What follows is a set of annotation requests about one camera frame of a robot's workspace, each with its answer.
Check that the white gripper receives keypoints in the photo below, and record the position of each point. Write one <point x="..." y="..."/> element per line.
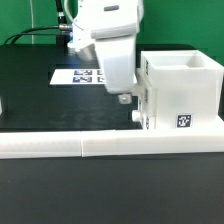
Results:
<point x="115" y="49"/>

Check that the white drawer tray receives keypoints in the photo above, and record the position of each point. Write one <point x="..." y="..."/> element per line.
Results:
<point x="145" y="93"/>
<point x="147" y="122"/>

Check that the white front drawer tray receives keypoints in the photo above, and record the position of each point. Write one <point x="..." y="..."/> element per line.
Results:
<point x="147" y="122"/>

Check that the white drawer cabinet box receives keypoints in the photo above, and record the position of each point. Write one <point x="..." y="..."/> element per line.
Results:
<point x="186" y="87"/>

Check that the white marker tag sheet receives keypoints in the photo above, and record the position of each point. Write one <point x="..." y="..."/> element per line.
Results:
<point x="77" y="77"/>

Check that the white L-shaped border fence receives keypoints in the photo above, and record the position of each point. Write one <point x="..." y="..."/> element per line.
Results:
<point x="112" y="142"/>

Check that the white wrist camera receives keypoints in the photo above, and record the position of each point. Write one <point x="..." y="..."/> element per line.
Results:
<point x="84" y="48"/>

